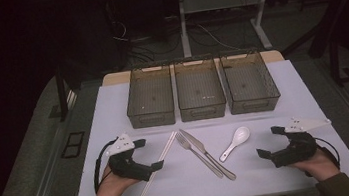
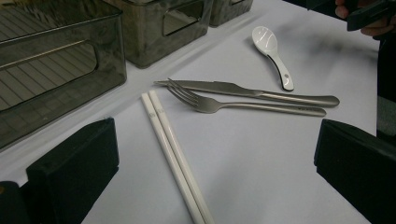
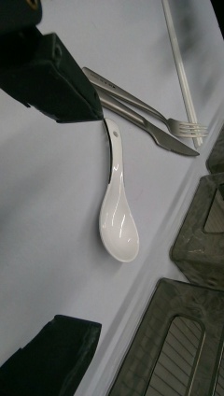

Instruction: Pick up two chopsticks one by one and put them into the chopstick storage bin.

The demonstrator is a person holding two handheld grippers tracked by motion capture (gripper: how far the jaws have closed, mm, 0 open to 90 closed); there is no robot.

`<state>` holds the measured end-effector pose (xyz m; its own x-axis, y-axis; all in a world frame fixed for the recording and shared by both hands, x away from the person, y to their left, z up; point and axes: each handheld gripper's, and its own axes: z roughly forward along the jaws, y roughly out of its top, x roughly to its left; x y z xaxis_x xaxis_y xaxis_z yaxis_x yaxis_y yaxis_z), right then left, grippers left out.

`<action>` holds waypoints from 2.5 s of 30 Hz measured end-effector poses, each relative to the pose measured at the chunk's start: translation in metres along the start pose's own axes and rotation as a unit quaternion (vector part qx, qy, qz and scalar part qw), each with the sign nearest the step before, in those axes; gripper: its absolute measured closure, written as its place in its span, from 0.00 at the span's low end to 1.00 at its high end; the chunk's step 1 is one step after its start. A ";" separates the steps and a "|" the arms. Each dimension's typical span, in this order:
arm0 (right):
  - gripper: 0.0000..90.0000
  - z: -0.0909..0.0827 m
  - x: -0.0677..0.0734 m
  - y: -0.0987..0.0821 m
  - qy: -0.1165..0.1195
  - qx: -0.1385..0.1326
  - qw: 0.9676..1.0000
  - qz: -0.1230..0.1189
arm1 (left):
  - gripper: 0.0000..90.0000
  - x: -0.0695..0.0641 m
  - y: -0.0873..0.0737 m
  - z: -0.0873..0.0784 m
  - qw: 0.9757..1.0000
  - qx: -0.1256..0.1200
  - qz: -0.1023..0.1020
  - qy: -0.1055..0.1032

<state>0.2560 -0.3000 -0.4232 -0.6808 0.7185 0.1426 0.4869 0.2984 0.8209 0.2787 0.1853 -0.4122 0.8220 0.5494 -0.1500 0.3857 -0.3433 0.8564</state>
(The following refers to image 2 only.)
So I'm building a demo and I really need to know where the white chopstick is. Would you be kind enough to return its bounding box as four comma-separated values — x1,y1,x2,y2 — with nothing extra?
148,90,217,224
140,92,206,224

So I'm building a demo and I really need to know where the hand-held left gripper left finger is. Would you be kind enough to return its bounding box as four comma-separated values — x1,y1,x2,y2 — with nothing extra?
26,117,120,224

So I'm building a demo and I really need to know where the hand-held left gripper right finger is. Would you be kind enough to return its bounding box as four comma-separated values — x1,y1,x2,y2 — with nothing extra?
313,119,396,224

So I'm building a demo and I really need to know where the mesh basket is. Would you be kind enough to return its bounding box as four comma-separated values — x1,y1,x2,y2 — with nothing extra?
104,0,214,69
0,0,128,153
208,0,254,28

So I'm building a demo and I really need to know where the metal knife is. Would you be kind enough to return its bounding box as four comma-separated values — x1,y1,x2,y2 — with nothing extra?
153,79,341,109

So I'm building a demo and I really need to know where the white table cover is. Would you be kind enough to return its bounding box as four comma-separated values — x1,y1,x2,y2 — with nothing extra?
0,0,396,224

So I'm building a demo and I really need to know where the white ceramic spoon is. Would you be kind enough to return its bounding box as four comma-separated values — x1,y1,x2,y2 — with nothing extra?
251,25,295,92

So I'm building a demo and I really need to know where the metal fork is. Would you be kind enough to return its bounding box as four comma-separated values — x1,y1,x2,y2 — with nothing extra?
166,77,327,119

